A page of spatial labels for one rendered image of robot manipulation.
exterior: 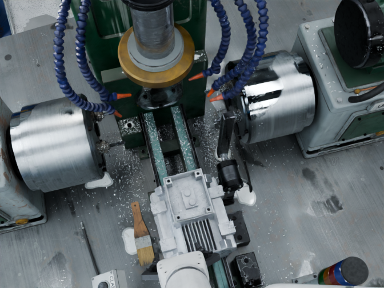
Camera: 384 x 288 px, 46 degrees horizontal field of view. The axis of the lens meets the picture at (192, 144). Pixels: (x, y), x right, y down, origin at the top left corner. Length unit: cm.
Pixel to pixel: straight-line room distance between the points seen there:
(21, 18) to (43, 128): 133
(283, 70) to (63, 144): 62
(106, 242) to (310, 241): 64
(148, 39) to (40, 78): 83
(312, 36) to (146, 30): 57
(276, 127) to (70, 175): 58
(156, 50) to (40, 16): 151
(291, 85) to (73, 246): 82
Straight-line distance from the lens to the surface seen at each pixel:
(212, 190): 119
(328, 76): 130
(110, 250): 146
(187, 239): 113
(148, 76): 104
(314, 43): 134
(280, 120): 127
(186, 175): 115
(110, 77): 127
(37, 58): 180
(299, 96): 126
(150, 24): 94
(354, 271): 106
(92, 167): 123
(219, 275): 131
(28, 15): 249
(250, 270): 138
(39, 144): 121
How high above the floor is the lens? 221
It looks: 67 degrees down
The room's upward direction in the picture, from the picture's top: straight up
